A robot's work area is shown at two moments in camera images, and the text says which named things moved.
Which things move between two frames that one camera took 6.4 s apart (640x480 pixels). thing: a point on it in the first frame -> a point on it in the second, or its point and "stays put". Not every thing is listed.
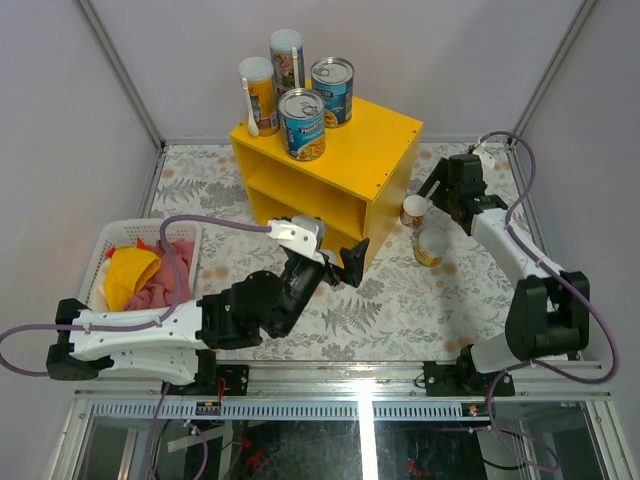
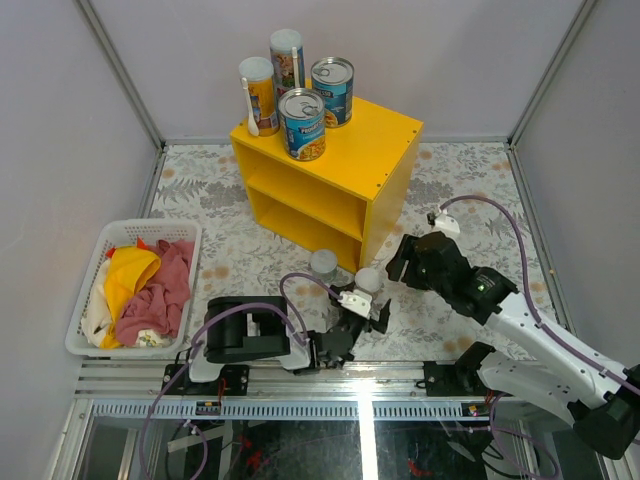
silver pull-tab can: [302, 113] stays put
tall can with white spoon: [287, 58] stays put
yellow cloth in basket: [130, 268] stays put
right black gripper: [439, 174] -> [405, 252]
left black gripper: [353, 260] -> [375, 324]
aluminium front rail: [343, 391] stays put
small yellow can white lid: [413, 211] -> [368, 279]
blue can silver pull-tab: [333, 76] stays put
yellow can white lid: [259, 74] stays put
